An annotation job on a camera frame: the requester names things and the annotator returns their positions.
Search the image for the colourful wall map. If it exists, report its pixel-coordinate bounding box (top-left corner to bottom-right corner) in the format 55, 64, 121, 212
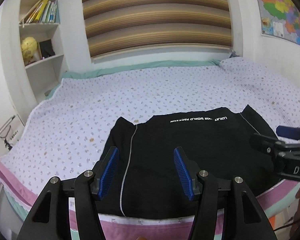
257, 0, 300, 45

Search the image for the white bookshelf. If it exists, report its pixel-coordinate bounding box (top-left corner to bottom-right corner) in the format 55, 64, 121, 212
0, 0, 68, 120

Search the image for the white poster with black drawing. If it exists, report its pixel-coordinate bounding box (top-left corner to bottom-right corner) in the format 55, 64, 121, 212
0, 114, 25, 157

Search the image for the black garment with grey piping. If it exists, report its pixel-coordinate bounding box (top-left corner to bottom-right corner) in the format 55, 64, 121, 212
97, 106, 279, 219

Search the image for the row of middle shelf books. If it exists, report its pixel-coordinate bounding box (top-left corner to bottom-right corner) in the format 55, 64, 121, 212
19, 0, 58, 25

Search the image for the small black framed board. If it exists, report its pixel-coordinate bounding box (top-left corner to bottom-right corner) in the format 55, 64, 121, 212
38, 39, 55, 59

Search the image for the pink bed sheet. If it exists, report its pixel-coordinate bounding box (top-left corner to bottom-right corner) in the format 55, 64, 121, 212
0, 162, 300, 239

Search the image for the yellow globe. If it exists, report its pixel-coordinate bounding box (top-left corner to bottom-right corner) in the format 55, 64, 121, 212
20, 37, 38, 63

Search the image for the floral lilac bed quilt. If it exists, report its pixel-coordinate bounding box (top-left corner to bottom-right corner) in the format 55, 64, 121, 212
0, 57, 300, 206

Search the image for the brown striped window blind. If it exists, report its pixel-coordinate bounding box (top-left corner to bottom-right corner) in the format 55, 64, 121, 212
82, 0, 232, 57

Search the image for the mint green mattress cover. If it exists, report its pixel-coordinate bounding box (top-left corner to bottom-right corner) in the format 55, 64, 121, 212
45, 59, 222, 100

